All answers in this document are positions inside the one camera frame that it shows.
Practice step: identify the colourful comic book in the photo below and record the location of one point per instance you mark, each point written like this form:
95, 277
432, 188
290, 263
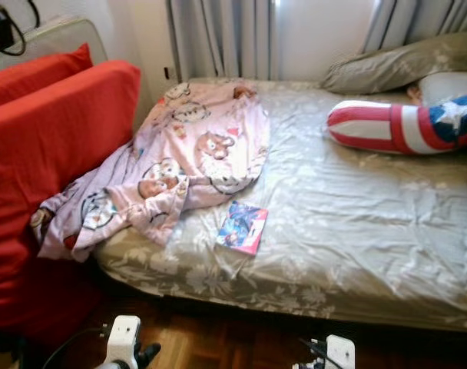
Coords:
241, 228

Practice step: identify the grey-green upright mattress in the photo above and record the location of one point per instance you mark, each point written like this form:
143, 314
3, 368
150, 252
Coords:
57, 42

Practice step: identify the bed with beige floral sheet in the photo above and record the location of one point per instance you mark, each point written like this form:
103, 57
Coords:
349, 223

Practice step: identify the large red covered cushion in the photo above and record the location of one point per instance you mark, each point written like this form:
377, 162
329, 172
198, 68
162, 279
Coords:
49, 192

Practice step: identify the red white blue star bolster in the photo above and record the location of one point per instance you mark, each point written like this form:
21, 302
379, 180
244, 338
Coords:
379, 127

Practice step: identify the small red cushion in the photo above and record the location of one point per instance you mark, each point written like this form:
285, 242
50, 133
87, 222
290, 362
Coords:
34, 77

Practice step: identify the small dark wall socket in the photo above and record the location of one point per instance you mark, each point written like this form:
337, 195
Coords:
167, 74

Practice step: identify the small pink plush toy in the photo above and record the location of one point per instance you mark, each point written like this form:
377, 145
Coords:
414, 94

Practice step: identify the grey pleated curtain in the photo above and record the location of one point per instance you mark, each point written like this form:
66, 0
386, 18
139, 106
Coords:
418, 19
222, 38

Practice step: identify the beige floral pillow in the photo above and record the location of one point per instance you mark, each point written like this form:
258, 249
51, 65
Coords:
395, 69

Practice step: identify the plain white pillow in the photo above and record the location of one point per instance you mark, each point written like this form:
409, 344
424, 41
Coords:
448, 86

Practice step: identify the pink cartoon print blanket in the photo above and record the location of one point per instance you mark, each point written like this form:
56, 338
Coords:
203, 138

